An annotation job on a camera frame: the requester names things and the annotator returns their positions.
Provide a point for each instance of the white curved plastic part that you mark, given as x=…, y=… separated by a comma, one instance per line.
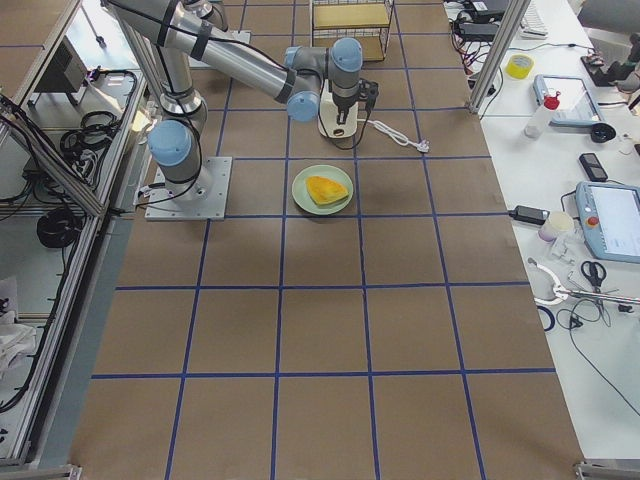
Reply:
x=547, y=288

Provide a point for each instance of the white squeeze bottle red cap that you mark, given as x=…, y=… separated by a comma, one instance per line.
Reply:
x=541, y=119

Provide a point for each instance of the grey metal box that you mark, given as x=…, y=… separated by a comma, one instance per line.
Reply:
x=65, y=74

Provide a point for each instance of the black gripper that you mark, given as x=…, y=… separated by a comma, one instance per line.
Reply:
x=344, y=105

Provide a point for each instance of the black power brick top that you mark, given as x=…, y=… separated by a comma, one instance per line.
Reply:
x=474, y=32

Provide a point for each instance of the yellow tape roll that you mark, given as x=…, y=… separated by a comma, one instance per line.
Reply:
x=519, y=66

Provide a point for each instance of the blue teach pendant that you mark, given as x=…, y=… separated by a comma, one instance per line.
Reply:
x=577, y=106
x=608, y=215

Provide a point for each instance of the wire rack wooden shelf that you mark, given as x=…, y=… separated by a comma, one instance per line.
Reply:
x=368, y=21

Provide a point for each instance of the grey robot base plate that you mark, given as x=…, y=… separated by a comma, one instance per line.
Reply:
x=206, y=200

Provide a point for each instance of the light green plate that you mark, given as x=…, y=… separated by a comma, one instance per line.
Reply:
x=303, y=199

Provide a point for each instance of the black scissors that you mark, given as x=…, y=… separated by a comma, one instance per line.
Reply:
x=595, y=273

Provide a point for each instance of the blue tape roll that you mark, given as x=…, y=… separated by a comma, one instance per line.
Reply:
x=550, y=323

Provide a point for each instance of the white keyboard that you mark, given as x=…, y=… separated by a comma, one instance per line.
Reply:
x=531, y=24

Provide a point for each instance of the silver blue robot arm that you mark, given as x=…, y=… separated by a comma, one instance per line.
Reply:
x=314, y=84

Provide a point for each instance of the black remote control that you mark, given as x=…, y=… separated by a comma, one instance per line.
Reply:
x=593, y=167

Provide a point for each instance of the white cup purple base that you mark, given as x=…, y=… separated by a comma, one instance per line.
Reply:
x=556, y=224

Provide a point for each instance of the white toaster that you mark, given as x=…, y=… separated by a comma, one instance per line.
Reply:
x=327, y=117

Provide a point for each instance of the yellow toast slice on plate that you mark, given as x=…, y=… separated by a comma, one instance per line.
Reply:
x=325, y=191

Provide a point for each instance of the black round cap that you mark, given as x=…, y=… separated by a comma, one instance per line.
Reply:
x=602, y=132

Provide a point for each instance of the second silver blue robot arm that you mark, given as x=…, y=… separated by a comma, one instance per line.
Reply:
x=212, y=11

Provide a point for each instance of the upper blue teach pendant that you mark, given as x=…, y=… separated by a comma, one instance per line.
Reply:
x=577, y=106

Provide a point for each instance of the black power adapter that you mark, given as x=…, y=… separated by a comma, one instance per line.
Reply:
x=529, y=215

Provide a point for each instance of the lower blue teach pendant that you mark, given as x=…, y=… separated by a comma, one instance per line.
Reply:
x=608, y=215

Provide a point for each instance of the aluminium frame post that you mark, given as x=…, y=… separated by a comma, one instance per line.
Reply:
x=507, y=30

